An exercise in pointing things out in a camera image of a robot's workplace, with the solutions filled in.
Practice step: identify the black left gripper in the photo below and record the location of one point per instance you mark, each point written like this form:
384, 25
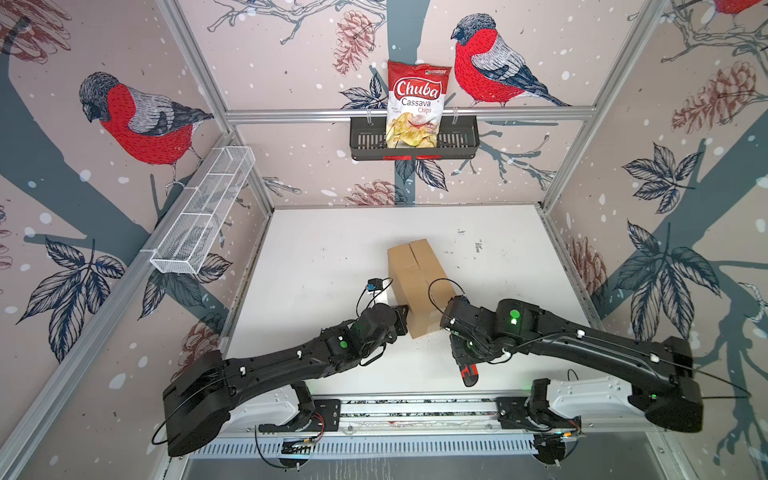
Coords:
401, 323

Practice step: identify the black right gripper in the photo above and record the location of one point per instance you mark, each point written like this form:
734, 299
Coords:
459, 358

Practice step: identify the red black utility knife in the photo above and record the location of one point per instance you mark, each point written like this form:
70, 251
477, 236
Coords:
469, 374

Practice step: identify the brown cardboard express box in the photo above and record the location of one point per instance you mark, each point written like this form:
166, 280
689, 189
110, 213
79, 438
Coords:
419, 281

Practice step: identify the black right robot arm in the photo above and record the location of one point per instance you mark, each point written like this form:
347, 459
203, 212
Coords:
661, 374

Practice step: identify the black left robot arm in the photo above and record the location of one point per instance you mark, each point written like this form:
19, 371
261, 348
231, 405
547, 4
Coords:
199, 401

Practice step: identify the Chuba cassava chips bag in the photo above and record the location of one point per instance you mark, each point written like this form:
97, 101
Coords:
416, 98

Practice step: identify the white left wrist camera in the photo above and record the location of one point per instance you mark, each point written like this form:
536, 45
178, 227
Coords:
375, 285

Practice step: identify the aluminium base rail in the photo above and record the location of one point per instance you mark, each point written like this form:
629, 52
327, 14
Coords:
439, 426

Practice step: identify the black wire wall basket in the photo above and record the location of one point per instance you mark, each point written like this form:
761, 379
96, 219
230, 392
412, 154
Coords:
458, 138

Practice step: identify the white mesh wall shelf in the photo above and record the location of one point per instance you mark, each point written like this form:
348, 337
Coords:
192, 235

